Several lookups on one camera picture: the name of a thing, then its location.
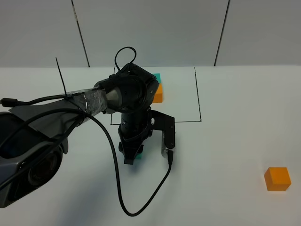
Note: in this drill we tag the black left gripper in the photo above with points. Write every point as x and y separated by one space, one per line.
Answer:
133 130

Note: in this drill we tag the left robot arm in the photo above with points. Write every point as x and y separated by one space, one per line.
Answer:
34 135

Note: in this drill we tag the orange template block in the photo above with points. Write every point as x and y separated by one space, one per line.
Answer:
158 98

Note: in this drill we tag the teal template block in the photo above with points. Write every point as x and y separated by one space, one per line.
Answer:
157 75

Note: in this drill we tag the black zip tie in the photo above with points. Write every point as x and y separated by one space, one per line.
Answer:
60 73

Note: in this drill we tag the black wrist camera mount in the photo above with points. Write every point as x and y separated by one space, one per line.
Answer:
166 124

